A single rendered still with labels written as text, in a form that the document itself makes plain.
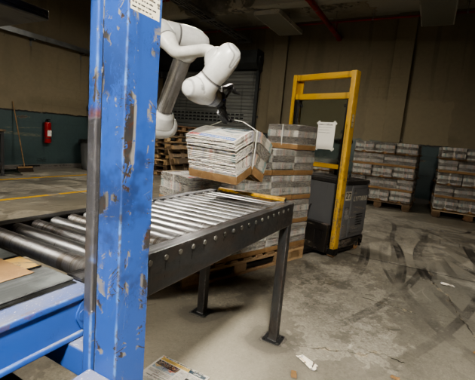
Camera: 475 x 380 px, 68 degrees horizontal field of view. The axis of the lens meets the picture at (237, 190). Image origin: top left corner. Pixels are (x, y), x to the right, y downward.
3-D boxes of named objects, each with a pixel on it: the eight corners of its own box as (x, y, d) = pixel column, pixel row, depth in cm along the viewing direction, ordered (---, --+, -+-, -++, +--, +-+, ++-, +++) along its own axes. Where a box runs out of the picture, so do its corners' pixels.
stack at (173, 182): (154, 273, 279) (159, 170, 266) (255, 250, 358) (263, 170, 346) (181, 292, 251) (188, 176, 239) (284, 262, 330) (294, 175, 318)
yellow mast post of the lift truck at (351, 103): (326, 247, 359) (348, 70, 333) (330, 246, 365) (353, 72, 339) (333, 249, 352) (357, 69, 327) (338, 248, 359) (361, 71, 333)
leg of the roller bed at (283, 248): (270, 334, 206) (283, 222, 196) (279, 338, 203) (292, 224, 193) (266, 338, 201) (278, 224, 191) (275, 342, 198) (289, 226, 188)
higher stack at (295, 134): (255, 250, 358) (267, 123, 339) (274, 246, 378) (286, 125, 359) (283, 262, 330) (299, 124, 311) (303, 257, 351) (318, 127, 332)
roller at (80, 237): (41, 231, 120) (42, 217, 119) (145, 265, 98) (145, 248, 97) (27, 234, 115) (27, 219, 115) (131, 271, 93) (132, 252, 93)
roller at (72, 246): (22, 235, 114) (22, 220, 113) (127, 272, 92) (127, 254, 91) (6, 238, 110) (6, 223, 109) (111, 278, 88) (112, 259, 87)
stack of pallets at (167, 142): (168, 170, 1030) (170, 125, 1011) (195, 174, 992) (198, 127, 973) (137, 173, 910) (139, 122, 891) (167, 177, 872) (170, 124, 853)
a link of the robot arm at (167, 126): (137, 127, 236) (167, 130, 249) (144, 142, 227) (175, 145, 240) (173, 16, 189) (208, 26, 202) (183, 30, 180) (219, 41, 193)
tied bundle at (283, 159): (241, 170, 325) (243, 145, 321) (262, 170, 345) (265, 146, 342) (272, 176, 298) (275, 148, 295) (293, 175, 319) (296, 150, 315)
